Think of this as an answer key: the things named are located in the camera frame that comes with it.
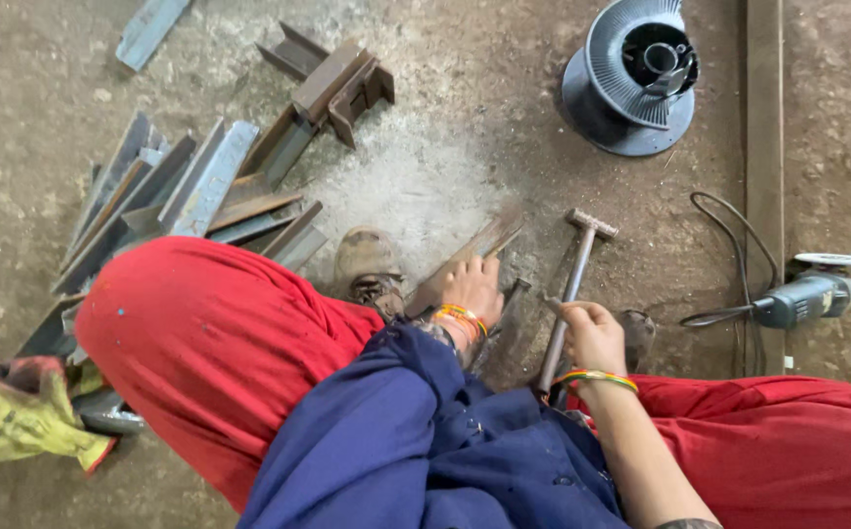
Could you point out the person's left hand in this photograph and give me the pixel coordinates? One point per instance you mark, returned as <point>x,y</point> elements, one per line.
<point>473,290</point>

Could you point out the person's right hand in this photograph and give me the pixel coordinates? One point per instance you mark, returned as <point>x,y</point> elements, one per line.
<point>596,339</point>

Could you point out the person's left fingers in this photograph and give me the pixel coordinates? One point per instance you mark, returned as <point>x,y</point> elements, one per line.
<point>478,267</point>

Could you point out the grey steel angle piece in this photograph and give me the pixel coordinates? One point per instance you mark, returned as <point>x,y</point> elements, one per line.
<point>486,242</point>

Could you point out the dark steel flat bar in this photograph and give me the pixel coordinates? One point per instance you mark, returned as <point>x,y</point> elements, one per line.
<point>510,300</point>

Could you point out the coloured bangles on left wrist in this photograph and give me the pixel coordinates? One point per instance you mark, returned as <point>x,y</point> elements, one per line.
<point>461,317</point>

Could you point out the person's left brown shoe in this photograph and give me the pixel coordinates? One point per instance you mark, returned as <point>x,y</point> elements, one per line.
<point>365,264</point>

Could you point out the person's brown shoe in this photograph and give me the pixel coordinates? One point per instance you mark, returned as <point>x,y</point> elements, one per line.
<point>638,332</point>
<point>365,264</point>

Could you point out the coloured bangle on right wrist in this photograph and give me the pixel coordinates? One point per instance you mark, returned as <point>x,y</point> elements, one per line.
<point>602,377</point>

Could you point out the person's right brown shoe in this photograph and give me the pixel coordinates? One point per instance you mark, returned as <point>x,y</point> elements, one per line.
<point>638,332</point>

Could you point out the person's blue shirt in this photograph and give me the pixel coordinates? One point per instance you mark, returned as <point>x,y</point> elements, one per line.
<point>411,448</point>

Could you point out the person's left leg red trousers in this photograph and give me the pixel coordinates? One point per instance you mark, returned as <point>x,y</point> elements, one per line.
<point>212,345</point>

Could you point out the person's leg red trousers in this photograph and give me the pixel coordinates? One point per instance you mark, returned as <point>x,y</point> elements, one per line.
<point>212,345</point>
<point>771,448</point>

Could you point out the pile of steel angle offcuts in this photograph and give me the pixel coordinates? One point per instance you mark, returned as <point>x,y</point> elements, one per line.
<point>198,184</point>

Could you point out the long rusty steel bar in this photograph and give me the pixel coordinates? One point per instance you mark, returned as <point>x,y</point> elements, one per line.
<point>765,147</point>

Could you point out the grey angle grinder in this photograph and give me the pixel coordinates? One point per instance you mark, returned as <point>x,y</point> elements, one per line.
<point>800,297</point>

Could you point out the person's right leg red trousers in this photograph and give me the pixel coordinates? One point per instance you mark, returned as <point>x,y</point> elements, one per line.
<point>771,448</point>

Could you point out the short grey steel plate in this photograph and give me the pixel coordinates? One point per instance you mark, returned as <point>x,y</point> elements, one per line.
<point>148,31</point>

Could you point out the pair of yellow work gloves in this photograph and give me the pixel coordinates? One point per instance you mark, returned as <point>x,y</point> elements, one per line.
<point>14,419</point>

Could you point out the rusty welded steel bracket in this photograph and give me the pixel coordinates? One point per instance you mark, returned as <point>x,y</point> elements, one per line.
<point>341,84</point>

